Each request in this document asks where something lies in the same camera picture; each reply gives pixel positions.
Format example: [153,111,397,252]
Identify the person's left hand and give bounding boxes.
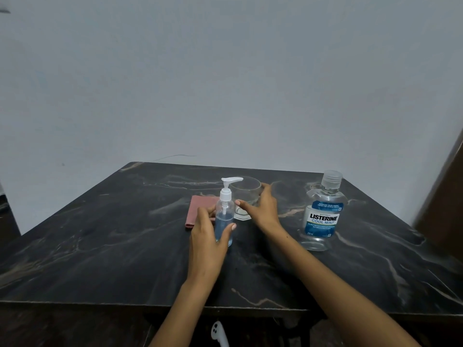
[187,206,238,289]

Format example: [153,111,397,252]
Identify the person's right hand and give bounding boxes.
[235,183,286,237]

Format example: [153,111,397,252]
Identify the clear drinking glass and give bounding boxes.
[229,176,262,221]

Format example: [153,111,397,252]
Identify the clear pump bottle blue liquid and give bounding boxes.
[214,177,244,248]

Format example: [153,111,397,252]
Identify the person's right forearm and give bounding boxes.
[266,225,422,347]

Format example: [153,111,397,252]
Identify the person's left forearm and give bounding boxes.
[148,279,220,347]

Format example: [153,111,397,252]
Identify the folded pink cloth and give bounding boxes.
[185,195,221,229]

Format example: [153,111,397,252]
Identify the clear mouthwash bottle blue label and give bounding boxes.
[299,170,349,252]

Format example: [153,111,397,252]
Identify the white plastic controller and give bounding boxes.
[211,320,229,347]

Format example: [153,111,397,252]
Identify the brown wooden door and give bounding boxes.
[412,129,463,265]

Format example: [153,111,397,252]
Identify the dark furniture edge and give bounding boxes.
[0,183,22,248]

